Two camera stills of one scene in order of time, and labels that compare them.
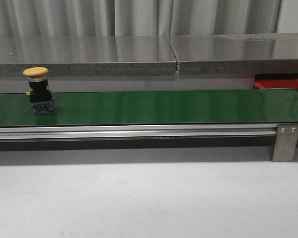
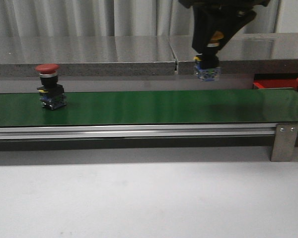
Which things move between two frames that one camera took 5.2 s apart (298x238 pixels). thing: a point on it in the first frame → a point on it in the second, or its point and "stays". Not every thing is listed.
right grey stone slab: [241, 53] stays
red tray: [277, 81] stays
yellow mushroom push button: [40, 96] → [207, 65]
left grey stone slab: [83, 56] stays
